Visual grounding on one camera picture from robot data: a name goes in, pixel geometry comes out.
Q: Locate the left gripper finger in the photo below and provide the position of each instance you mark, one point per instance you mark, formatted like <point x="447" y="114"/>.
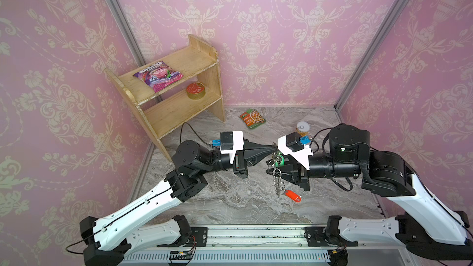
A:
<point x="251" y="148"/>
<point x="254" y="156"/>

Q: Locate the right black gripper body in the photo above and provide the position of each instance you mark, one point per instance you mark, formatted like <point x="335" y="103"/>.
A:
<point x="302" y="173"/>

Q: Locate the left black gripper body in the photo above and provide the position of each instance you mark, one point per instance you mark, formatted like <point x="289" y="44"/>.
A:
<point x="239" y="166"/>

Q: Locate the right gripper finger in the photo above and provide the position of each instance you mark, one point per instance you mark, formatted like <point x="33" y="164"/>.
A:
<point x="290" y="164"/>
<point x="278" y="176"/>

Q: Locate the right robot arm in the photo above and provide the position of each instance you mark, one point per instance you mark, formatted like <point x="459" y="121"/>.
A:
<point x="427" y="228"/>

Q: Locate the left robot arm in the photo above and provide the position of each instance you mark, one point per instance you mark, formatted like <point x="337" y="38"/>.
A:
<point x="192" y="161"/>

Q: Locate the red key tag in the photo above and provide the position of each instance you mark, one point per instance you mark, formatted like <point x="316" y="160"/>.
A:
<point x="293" y="196"/>

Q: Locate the green orange food packet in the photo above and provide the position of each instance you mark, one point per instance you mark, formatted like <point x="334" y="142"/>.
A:
<point x="252" y="118"/>

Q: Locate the yellow can white lid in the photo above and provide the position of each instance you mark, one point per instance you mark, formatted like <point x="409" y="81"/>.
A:
<point x="303" y="128"/>

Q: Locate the red lid round tin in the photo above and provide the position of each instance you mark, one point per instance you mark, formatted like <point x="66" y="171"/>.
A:
<point x="196" y="91"/>

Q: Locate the wooden two-tier shelf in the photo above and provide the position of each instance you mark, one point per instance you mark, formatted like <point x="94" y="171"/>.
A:
<point x="160" y="113"/>

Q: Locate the purple snack bag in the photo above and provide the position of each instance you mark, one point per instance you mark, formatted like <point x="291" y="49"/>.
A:
<point x="158" y="76"/>

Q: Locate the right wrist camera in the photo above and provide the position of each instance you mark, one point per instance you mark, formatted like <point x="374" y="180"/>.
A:
<point x="291" y="145"/>

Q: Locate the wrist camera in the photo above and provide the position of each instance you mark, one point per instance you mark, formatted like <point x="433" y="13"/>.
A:
<point x="229" y="144"/>
<point x="291" y="145"/>

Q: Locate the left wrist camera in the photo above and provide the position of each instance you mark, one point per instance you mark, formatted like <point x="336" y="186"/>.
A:
<point x="229" y="144"/>

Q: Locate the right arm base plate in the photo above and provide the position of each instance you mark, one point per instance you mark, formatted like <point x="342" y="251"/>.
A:
<point x="315" y="236"/>

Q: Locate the aluminium mounting rail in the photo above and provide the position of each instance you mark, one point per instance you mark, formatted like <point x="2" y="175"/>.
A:
<point x="258" y="237"/>

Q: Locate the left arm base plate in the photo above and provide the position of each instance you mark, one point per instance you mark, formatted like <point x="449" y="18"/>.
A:
<point x="197" y="237"/>

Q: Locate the slotted cable duct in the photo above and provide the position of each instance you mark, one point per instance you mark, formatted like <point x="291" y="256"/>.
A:
<point x="230" y="257"/>

